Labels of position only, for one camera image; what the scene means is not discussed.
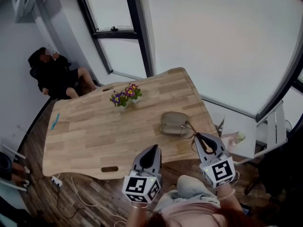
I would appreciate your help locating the pink flowers in white pot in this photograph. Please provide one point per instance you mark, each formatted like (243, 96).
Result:
(132, 92)

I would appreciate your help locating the white metal frame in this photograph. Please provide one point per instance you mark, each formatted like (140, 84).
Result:
(272, 131)

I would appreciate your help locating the person's left forearm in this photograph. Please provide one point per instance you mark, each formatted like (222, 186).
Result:
(137, 217)

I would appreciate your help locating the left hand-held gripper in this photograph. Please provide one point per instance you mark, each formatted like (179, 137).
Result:
(136, 185)

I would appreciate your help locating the black office chair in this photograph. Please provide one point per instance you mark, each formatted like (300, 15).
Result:
(33, 71)
(279, 164)

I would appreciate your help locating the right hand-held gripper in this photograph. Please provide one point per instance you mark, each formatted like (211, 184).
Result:
(221, 171)

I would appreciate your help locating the white chair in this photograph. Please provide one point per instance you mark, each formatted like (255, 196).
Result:
(14, 154)

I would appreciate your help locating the person's shoe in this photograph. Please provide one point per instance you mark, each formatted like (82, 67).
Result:
(171, 187)

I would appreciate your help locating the blue pen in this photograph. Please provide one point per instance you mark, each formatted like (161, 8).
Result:
(55, 122)

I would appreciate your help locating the person's light shirt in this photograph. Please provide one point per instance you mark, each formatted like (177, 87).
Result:
(198, 214)

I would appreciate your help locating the person's right forearm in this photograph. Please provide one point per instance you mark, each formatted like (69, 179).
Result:
(228, 201)

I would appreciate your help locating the purple flowers in white pot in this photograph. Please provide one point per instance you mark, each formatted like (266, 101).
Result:
(118, 99)

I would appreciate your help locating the white power strip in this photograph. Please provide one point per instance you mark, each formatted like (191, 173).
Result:
(56, 180)

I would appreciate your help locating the white side table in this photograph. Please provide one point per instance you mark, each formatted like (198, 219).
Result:
(246, 131)

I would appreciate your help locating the pink translucent plastic item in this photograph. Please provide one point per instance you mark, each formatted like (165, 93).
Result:
(227, 138)

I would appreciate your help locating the eyeglasses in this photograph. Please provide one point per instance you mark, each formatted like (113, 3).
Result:
(182, 127)

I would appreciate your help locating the glass jar with green lid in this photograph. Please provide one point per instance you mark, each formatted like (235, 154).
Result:
(239, 137)

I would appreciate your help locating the black framed window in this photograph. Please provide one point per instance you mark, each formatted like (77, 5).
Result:
(99, 32)
(284, 91)

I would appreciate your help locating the person's light trousers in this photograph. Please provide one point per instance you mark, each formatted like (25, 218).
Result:
(189, 188)

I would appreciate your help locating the taupe glasses case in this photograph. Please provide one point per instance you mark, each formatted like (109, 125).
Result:
(172, 118)

